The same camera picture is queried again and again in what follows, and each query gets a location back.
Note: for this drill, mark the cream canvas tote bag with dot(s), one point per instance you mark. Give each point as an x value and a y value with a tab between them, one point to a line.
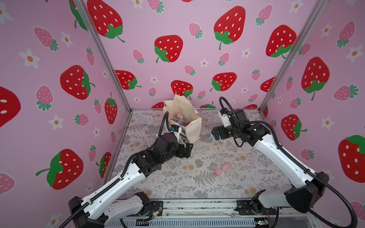
191	124

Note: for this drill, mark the silver corner frame post left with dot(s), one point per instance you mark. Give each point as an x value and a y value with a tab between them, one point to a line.
81	5

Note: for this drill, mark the silver corner frame post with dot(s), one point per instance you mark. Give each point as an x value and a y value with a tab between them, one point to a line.
81	5
301	37

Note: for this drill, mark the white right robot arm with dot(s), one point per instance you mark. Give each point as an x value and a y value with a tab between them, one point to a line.
305	190

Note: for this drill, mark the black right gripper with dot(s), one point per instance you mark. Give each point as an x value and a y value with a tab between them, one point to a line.
218	132

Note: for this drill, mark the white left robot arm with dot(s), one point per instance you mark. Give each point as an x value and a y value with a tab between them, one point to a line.
101	207

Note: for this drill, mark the pink hourglass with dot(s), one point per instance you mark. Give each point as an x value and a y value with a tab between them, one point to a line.
176	116
224	168

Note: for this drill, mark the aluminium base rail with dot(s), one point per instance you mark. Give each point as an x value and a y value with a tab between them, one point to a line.
194	213

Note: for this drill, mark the silver corner frame post right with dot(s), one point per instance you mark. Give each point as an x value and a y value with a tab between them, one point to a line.
301	37

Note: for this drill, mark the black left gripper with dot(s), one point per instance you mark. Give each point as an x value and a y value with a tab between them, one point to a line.
187	150

